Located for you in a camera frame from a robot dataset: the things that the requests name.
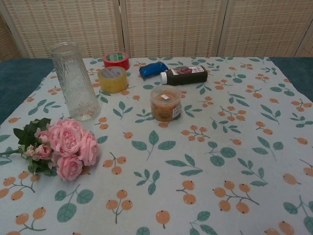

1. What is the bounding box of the pink artificial flower bouquet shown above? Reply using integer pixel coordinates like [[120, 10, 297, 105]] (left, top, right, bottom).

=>
[[0, 117, 100, 182]]

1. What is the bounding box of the clear textured glass vase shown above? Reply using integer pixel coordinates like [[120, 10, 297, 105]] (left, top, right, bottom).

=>
[[49, 42, 102, 122]]

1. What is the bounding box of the clear jar of rubber bands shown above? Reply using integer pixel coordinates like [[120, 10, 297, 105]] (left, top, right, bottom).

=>
[[150, 85, 182, 121]]

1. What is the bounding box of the blue crumpled object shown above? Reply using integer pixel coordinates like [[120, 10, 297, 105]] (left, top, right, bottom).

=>
[[138, 61, 169, 81]]

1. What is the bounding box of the fruit and leaf print tablecloth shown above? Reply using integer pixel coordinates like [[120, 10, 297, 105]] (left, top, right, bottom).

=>
[[0, 56, 313, 235]]

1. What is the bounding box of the dark juice bottle white cap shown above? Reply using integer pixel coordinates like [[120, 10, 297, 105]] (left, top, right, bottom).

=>
[[160, 65, 208, 86]]

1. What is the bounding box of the yellow tape roll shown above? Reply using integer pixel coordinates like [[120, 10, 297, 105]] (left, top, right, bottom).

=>
[[97, 66, 128, 94]]

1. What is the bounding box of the red tape roll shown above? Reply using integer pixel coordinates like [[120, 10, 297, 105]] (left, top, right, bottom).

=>
[[103, 51, 131, 69]]

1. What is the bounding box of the woven rattan folding screen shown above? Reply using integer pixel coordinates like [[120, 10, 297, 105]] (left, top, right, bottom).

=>
[[0, 0, 313, 62]]

